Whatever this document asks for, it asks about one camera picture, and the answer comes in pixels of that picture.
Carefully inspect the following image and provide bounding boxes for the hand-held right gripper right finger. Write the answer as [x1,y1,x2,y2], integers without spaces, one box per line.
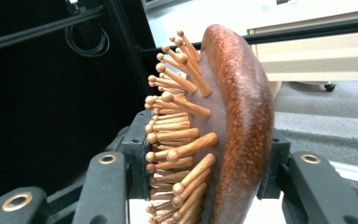
[256,129,358,224]

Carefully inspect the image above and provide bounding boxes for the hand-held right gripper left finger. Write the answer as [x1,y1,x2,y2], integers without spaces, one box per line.
[73,109,153,224]

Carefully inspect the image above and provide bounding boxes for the brown wooden hairbrush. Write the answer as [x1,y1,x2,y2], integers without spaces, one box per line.
[144,23,275,224]

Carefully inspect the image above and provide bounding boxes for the white cabinet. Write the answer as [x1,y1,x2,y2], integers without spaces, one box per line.
[141,0,358,50]

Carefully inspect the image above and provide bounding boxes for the coiled black cable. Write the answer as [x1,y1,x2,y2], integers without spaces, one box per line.
[64,24,110,58]

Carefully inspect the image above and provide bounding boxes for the black metal frame crossbar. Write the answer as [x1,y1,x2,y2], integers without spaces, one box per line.
[136,15,358,59]

